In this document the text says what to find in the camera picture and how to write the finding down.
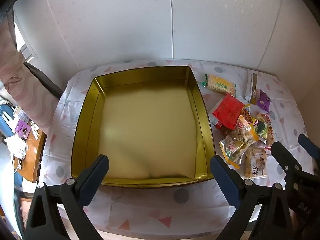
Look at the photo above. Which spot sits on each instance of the window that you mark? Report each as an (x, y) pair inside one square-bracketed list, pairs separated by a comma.
[(25, 47)]

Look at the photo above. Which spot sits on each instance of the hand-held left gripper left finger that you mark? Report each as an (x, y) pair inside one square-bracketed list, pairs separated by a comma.
[(95, 180)]

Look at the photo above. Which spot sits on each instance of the beige pastry packet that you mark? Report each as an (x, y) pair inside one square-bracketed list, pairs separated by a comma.
[(256, 162)]

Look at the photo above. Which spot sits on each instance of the purple candy packet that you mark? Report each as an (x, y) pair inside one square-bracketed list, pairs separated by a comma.
[(263, 101)]

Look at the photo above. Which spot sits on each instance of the green white cracker packet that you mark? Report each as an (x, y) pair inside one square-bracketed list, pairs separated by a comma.
[(220, 85)]

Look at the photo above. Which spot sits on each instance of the pink patterned curtain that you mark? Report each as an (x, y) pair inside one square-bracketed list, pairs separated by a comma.
[(25, 92)]

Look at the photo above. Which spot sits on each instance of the blue white object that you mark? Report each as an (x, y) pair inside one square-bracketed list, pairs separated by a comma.
[(6, 120)]

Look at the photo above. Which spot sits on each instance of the purple box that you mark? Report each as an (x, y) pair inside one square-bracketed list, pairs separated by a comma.
[(23, 129)]

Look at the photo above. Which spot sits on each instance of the gold metal tin box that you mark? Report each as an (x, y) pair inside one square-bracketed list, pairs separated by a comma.
[(150, 130)]

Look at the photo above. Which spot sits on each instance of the white patterned tablecloth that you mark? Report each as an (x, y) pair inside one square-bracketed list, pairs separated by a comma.
[(175, 212)]

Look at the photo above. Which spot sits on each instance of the white rounded object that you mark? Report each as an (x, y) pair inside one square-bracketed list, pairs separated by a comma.
[(16, 145)]

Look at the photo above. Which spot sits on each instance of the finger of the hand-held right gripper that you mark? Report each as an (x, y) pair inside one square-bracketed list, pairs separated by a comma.
[(283, 155), (308, 143)]

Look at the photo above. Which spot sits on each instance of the red foil snack packet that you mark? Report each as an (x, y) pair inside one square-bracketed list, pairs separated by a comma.
[(228, 110)]

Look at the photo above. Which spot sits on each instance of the yellow green snack packet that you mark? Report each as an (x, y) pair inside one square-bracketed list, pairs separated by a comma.
[(260, 128)]

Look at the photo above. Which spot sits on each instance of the wooden side table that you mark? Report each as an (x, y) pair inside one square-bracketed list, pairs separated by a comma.
[(31, 155)]

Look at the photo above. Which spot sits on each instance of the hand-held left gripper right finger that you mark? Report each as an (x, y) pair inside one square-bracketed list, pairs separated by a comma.
[(222, 177)]

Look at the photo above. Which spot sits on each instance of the red white snack packet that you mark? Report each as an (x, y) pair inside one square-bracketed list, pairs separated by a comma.
[(215, 122)]

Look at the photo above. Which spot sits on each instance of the cereal bar packet red ends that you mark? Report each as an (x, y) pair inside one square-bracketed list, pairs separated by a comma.
[(269, 127)]

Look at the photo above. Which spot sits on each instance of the white gold long sachet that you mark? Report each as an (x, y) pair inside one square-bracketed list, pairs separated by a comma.
[(250, 85)]

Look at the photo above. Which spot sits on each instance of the brown cardboard box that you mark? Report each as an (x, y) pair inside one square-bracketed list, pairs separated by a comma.
[(23, 212)]

